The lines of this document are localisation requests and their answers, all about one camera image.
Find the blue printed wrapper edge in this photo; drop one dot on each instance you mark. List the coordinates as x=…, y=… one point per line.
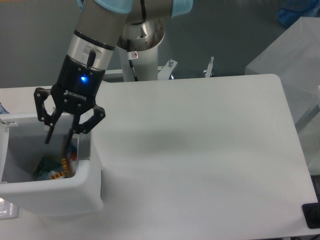
x=3, y=110

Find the white pedestal base frame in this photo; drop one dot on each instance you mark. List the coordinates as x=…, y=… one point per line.
x=165, y=72

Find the white plastic trash can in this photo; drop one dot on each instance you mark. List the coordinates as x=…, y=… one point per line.
x=22, y=148

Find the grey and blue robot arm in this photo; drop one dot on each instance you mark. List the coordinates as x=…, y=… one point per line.
x=92, y=45

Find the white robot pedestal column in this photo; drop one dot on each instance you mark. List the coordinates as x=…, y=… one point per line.
x=145, y=62

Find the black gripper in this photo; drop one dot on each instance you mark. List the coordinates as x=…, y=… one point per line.
x=74, y=93

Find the green packet in bin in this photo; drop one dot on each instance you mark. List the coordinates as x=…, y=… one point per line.
x=46, y=165

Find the blue foil snack wrapper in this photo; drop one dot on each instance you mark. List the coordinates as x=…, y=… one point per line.
x=68, y=163

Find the black device at table edge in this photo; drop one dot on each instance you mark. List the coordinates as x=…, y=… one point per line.
x=311, y=212

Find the blue cloth item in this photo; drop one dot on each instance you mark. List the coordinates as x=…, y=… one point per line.
x=291, y=10

